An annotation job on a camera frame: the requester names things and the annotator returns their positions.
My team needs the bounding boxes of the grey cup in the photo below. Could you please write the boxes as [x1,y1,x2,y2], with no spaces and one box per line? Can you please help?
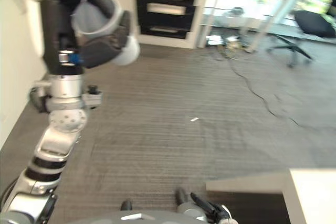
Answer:
[70,0,124,40]

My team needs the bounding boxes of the dark robot foot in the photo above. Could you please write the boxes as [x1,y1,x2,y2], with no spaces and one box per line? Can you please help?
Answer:
[120,199,133,212]
[174,187,188,206]

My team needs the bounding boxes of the dark right robot foot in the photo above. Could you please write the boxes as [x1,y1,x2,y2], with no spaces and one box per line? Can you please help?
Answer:
[174,187,188,206]

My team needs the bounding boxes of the white device with dark top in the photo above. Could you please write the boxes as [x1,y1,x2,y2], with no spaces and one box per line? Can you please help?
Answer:
[222,6,248,26]

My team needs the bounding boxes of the black office chair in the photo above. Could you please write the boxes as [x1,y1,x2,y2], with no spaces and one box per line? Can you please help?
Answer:
[265,9,336,69]

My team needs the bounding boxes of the black floor cable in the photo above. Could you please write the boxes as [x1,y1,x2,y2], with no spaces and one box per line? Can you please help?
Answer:
[217,45,336,133]

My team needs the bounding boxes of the power strip with plugs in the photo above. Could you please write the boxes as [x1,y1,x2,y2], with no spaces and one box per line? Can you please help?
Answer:
[205,34,249,53]

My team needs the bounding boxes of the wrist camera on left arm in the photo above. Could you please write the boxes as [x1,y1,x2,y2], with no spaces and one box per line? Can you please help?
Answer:
[82,84,103,110]

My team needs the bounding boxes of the grey robot torso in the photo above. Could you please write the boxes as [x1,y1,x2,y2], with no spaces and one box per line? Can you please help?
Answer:
[0,209,208,224]

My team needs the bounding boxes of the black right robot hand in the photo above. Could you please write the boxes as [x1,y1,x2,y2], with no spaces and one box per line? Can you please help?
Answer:
[190,191,235,224]

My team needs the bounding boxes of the black shelf unit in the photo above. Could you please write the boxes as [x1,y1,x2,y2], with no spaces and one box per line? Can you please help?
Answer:
[135,0,203,49]

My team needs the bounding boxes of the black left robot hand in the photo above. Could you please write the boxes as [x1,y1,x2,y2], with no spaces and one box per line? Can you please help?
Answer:
[39,0,132,76]

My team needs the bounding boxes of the dark left robot foot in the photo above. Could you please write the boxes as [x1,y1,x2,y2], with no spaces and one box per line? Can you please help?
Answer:
[120,199,133,212]

